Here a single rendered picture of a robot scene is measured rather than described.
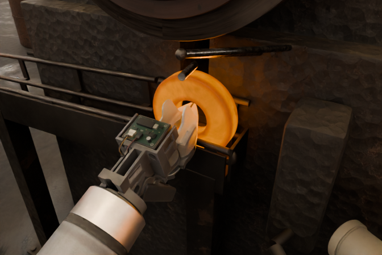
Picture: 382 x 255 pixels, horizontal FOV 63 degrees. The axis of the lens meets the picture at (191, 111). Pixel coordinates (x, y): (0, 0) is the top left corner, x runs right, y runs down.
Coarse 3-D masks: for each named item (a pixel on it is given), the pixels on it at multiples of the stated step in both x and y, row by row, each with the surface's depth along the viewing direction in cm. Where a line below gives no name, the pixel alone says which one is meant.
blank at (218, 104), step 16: (176, 80) 52; (192, 80) 50; (208, 80) 50; (160, 96) 55; (176, 96) 53; (192, 96) 52; (208, 96) 50; (224, 96) 50; (160, 112) 57; (208, 112) 52; (224, 112) 50; (208, 128) 53; (224, 128) 51; (224, 144) 53
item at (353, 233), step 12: (348, 228) 40; (360, 228) 40; (336, 240) 40; (348, 240) 39; (360, 240) 38; (372, 240) 38; (336, 252) 40; (348, 252) 38; (360, 252) 37; (372, 252) 37
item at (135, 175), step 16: (128, 128) 45; (144, 128) 44; (160, 128) 44; (176, 128) 44; (128, 144) 43; (144, 144) 42; (160, 144) 43; (176, 144) 48; (128, 160) 41; (144, 160) 42; (160, 160) 42; (176, 160) 46; (112, 176) 39; (128, 176) 39; (144, 176) 44; (160, 176) 45; (128, 192) 40; (144, 208) 42
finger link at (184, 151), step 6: (192, 132) 50; (192, 138) 50; (186, 144) 49; (192, 144) 49; (180, 150) 48; (186, 150) 48; (192, 150) 48; (180, 156) 48; (186, 156) 48; (192, 156) 49; (180, 162) 47; (186, 162) 48
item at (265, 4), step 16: (96, 0) 50; (240, 0) 38; (256, 0) 37; (272, 0) 36; (112, 16) 49; (128, 16) 48; (144, 16) 46; (192, 16) 42; (208, 16) 41; (224, 16) 40; (240, 16) 39; (256, 16) 38; (144, 32) 48; (160, 32) 46; (176, 32) 45; (192, 32) 44; (208, 32) 42; (224, 32) 41
